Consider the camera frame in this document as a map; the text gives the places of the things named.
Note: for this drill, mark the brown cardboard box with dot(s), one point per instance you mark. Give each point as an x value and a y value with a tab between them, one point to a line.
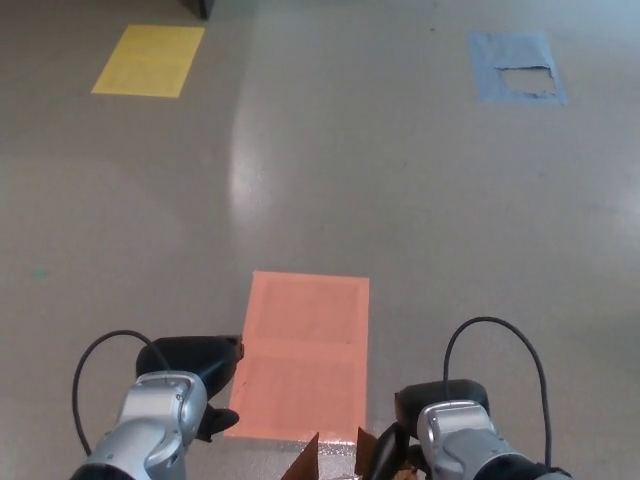
305	460

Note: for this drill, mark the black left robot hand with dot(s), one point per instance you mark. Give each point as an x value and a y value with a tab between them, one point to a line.
195	355

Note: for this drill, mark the torn blue tape rectangle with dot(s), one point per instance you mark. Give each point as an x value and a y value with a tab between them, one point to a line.
482	60

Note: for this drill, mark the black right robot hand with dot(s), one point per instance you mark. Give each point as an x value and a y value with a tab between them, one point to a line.
440	392

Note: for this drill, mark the yellow tape rectangle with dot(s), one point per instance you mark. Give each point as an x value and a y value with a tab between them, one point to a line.
147	60

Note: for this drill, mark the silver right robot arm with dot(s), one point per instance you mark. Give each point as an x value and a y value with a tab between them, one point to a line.
465	440

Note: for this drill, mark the orange tape rectangle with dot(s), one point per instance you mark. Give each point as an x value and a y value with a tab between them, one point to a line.
305	350

